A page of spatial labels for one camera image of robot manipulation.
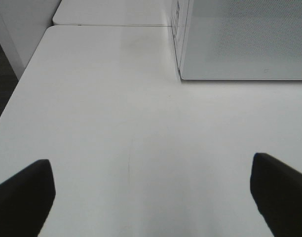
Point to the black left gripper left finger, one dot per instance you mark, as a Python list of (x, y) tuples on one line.
[(26, 199)]

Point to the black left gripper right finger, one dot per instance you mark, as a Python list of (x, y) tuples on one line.
[(277, 191)]

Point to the white microwave door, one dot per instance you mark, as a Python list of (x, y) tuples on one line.
[(240, 39)]

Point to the white adjacent table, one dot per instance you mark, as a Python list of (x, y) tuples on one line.
[(113, 13)]

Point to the white microwave oven body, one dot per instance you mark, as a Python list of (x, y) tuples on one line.
[(178, 32)]

